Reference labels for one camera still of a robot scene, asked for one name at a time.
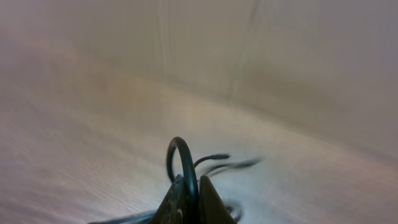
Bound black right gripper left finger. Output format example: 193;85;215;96
149;174;187;224

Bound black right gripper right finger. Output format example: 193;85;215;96
198;175;236;224

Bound black USB cable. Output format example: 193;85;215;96
86;136;243;224

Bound thin black cable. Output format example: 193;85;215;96
193;152;264;178

